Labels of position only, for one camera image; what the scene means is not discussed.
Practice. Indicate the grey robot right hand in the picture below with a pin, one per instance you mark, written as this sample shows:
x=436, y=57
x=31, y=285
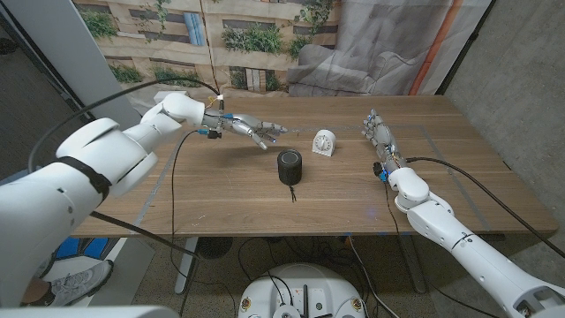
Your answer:
x=383, y=139

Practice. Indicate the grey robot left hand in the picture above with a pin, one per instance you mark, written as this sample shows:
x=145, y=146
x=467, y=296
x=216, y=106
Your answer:
x=240, y=123

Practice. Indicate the black cylindrical speaker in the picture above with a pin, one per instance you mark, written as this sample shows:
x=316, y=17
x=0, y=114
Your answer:
x=289, y=170

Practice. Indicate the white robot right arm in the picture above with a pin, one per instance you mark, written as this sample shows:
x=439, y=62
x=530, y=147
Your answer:
x=463, y=247

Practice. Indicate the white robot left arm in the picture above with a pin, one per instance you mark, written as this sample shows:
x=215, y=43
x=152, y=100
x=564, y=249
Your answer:
x=110, y=154

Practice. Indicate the white kitchen timer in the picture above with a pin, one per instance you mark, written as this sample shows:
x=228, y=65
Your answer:
x=323, y=143

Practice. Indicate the printed building backdrop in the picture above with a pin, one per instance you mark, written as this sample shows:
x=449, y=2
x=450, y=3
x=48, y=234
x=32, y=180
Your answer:
x=265, y=44

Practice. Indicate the grey table leg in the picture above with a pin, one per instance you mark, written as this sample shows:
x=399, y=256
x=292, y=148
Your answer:
x=412, y=265
x=185, y=274

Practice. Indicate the white robot torso base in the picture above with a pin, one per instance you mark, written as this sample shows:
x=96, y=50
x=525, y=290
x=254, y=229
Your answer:
x=304, y=282

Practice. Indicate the white partition panel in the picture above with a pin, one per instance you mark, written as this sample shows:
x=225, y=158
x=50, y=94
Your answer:
x=79, y=57

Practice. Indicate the blue fabric item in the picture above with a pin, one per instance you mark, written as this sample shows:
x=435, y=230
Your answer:
x=95, y=247

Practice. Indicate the grey sneaker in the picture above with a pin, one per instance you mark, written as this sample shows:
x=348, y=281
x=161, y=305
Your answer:
x=84, y=282

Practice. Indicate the white robot chest edge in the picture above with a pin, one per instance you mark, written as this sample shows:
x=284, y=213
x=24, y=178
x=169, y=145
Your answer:
x=88, y=312

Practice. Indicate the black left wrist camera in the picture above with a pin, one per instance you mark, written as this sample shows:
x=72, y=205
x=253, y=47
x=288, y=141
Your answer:
x=214, y=134

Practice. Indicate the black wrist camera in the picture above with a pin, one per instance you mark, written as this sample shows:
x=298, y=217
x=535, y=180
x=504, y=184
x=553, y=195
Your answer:
x=214, y=134
x=379, y=172

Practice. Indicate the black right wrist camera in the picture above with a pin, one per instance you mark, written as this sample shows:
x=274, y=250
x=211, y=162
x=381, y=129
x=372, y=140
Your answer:
x=379, y=172

